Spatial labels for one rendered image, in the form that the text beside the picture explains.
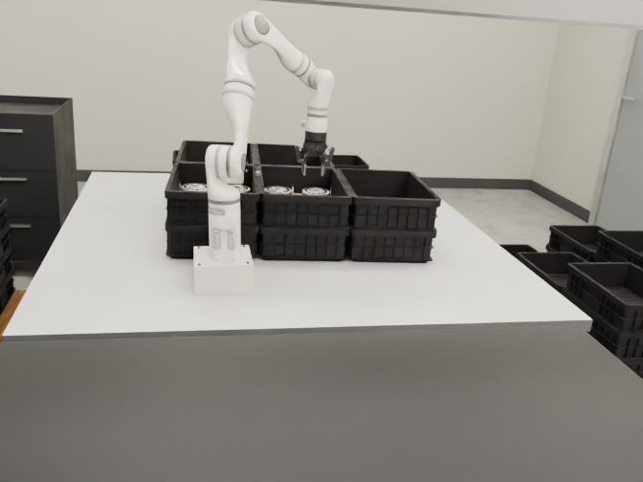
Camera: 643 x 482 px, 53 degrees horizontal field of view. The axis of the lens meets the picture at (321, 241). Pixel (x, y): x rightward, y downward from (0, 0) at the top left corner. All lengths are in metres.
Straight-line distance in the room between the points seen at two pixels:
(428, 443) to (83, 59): 5.40
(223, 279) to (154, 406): 1.62
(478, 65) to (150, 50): 2.80
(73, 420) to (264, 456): 0.07
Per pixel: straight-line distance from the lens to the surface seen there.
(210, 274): 1.87
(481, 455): 0.26
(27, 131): 3.61
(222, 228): 1.86
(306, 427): 0.25
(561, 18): 0.31
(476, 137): 6.16
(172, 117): 5.58
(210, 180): 1.84
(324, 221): 2.12
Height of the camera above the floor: 1.50
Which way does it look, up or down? 20 degrees down
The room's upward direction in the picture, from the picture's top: 4 degrees clockwise
